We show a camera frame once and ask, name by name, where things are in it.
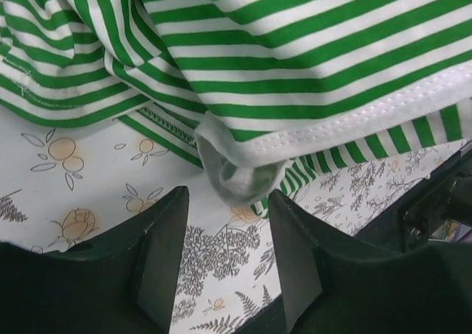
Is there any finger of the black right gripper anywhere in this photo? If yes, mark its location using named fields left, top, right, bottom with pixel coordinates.
left=355, top=142, right=471, bottom=252

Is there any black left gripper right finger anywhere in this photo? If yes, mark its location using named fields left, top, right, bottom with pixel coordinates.
left=268, top=191, right=471, bottom=333

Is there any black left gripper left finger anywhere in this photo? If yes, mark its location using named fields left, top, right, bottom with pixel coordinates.
left=1, top=187, right=190, bottom=333

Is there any green white striped tank top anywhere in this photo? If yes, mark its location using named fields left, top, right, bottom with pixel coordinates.
left=1, top=0, right=471, bottom=215

